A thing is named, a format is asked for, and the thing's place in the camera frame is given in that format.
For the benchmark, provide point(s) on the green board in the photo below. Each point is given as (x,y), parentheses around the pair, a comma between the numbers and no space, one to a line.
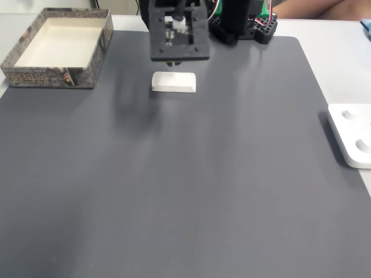
(264,12)

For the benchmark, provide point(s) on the blue object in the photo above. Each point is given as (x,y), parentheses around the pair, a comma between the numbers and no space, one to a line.
(366,26)

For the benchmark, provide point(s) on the patterned cardboard box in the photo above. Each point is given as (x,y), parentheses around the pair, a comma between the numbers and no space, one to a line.
(43,78)

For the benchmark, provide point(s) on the white block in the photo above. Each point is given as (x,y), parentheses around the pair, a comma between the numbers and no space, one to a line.
(174,82)

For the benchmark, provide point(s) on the black camera module on bracket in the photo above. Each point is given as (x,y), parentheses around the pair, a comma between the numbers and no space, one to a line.
(200,32)

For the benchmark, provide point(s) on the grey table mat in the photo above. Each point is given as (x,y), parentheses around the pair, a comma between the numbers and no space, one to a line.
(185,173)

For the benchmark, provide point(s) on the white tray with round dimples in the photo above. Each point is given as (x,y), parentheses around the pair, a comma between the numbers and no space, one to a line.
(350,136)

